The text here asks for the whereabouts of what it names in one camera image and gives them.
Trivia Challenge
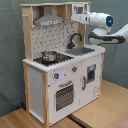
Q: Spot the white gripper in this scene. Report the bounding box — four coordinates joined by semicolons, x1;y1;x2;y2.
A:
71;14;89;24

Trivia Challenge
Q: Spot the white toy microwave door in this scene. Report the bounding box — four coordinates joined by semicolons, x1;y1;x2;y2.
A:
72;3;90;14

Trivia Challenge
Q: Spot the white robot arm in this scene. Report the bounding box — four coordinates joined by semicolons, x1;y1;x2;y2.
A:
71;12;128;45

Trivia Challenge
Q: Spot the wooden toy kitchen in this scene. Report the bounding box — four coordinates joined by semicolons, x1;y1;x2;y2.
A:
22;2;105;127

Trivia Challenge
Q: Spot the black toy faucet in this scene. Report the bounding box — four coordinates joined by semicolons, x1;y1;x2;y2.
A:
67;33;82;49

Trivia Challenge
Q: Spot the grey toy sink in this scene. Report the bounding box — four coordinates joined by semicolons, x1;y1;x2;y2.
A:
66;47;94;56

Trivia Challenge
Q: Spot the grey range hood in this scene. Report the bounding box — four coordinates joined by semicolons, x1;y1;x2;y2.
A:
34;5;64;27

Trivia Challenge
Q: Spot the red right stove knob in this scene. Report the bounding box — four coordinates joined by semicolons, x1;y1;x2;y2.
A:
71;66;78;73

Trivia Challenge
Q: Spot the red stove knob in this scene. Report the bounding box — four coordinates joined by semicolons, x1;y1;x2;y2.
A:
71;66;78;73
54;73;60;79

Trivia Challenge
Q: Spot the grey dishwasher panel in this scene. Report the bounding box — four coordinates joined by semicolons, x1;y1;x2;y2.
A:
87;65;96;81

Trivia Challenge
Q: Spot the silver toy pot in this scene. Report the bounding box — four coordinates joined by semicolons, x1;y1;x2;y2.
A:
42;51;57;62

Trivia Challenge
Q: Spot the black toy stovetop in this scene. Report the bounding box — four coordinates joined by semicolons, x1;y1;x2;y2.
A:
34;53;72;66

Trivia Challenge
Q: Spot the red left stove knob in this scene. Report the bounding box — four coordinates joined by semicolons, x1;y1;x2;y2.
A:
54;73;60;79

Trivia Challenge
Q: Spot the toy oven door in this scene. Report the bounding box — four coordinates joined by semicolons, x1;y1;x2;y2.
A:
55;81;74;111

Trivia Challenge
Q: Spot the grey cupboard door handle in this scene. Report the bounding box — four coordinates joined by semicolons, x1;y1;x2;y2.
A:
82;76;87;90

